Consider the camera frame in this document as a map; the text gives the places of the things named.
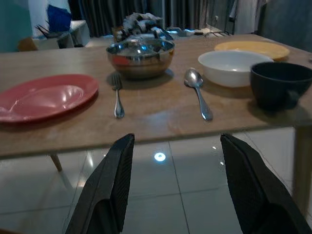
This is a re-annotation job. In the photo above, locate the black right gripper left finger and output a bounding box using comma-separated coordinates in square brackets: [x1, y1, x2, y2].
[65, 133, 136, 234]

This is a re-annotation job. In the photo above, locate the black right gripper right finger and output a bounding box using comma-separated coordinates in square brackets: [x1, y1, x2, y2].
[220, 133, 312, 234]

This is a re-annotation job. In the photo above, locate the wooden dining table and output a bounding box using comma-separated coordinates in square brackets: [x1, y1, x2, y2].
[0, 34, 312, 215]

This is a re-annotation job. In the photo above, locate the silver metal fork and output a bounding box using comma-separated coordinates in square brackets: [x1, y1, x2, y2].
[111, 74, 126, 119]

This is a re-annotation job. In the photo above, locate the black ceramic cup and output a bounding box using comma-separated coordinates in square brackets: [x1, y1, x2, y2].
[250, 61, 312, 109]

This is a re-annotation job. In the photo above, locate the red plastic plate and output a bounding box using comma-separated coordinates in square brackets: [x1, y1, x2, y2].
[0, 74, 99, 123]

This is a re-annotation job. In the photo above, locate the silver metal spoon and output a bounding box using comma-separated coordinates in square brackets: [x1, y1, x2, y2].
[183, 67, 214, 121]

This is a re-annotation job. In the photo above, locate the white ceramic bowl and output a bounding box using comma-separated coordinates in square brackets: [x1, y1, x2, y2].
[197, 50, 275, 88]

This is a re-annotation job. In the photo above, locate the stainless steel bowl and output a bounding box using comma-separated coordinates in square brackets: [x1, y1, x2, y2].
[106, 38, 176, 79]

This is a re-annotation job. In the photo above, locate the yellow plastic plate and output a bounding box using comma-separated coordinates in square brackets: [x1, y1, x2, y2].
[214, 41, 291, 61]

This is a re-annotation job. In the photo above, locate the white storage shelf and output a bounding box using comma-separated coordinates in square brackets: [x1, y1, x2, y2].
[33, 20, 90, 49]

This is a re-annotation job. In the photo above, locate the pile of crumpled clothes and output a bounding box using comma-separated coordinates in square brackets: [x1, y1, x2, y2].
[113, 12, 174, 42]

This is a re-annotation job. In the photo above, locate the brown cardboard box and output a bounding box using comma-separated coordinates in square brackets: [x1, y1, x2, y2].
[17, 36, 39, 52]

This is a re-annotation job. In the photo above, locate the dark grey curtain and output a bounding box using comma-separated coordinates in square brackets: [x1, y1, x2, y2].
[67, 0, 234, 38]

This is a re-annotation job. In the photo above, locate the blue plastic bag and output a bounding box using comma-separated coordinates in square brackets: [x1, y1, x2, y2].
[46, 4, 73, 34]

